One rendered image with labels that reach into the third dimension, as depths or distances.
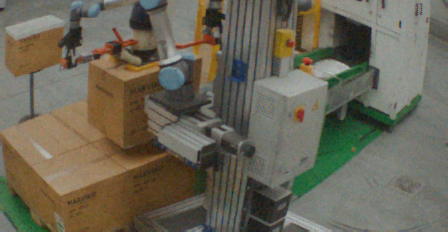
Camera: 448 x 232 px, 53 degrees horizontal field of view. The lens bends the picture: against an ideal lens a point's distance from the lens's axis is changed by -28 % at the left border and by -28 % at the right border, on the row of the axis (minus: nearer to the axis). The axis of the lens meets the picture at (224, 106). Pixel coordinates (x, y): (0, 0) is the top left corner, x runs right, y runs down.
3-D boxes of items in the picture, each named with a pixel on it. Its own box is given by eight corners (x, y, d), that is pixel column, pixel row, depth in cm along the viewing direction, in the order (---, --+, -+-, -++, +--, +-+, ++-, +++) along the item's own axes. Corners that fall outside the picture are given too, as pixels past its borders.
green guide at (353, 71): (364, 69, 539) (365, 60, 536) (372, 72, 533) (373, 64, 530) (277, 109, 423) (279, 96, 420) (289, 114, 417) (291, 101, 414)
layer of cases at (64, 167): (102, 140, 440) (102, 92, 424) (194, 196, 383) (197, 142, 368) (6, 176, 353) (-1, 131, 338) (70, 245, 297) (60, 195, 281)
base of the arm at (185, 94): (201, 99, 300) (203, 79, 297) (178, 106, 290) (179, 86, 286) (180, 89, 310) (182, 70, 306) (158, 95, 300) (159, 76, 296)
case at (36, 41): (47, 52, 483) (50, 14, 468) (61, 63, 457) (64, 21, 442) (4, 66, 444) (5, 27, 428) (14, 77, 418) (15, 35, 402)
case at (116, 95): (152, 99, 387) (157, 40, 370) (196, 122, 363) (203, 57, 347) (87, 122, 344) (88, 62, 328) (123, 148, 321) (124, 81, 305)
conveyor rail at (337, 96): (369, 85, 540) (371, 68, 533) (373, 87, 537) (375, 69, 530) (217, 165, 373) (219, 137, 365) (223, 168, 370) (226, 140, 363)
